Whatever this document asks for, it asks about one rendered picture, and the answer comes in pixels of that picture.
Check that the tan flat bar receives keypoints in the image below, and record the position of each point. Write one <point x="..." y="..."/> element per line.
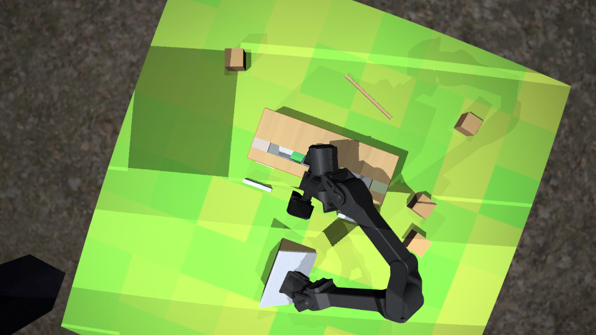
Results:
<point x="369" y="97"/>

